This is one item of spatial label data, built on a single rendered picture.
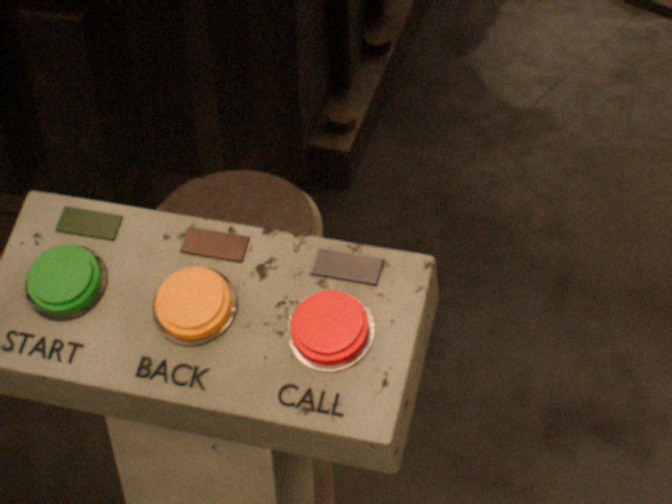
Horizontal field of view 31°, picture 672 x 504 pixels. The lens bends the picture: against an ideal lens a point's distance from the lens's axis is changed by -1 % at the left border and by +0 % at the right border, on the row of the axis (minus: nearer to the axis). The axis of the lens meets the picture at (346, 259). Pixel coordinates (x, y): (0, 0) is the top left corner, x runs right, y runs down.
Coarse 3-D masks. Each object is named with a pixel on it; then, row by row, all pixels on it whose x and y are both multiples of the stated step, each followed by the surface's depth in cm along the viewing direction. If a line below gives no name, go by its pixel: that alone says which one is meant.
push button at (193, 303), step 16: (176, 272) 64; (192, 272) 64; (208, 272) 64; (160, 288) 64; (176, 288) 63; (192, 288) 63; (208, 288) 63; (224, 288) 63; (160, 304) 63; (176, 304) 63; (192, 304) 63; (208, 304) 63; (224, 304) 63; (160, 320) 63; (176, 320) 62; (192, 320) 62; (208, 320) 62; (224, 320) 63; (176, 336) 63; (192, 336) 62
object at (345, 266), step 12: (324, 252) 64; (336, 252) 64; (324, 264) 64; (336, 264) 64; (348, 264) 64; (360, 264) 64; (372, 264) 64; (324, 276) 64; (336, 276) 64; (348, 276) 64; (360, 276) 63; (372, 276) 63
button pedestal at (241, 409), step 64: (128, 256) 66; (192, 256) 65; (256, 256) 65; (384, 256) 64; (0, 320) 65; (64, 320) 64; (128, 320) 64; (256, 320) 63; (384, 320) 62; (0, 384) 66; (64, 384) 63; (128, 384) 62; (192, 384) 62; (256, 384) 61; (320, 384) 61; (384, 384) 61; (128, 448) 68; (192, 448) 67; (256, 448) 65; (320, 448) 62; (384, 448) 60
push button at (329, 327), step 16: (304, 304) 62; (320, 304) 62; (336, 304) 62; (352, 304) 62; (304, 320) 62; (320, 320) 62; (336, 320) 61; (352, 320) 61; (304, 336) 61; (320, 336) 61; (336, 336) 61; (352, 336) 61; (304, 352) 61; (320, 352) 61; (336, 352) 61; (352, 352) 61
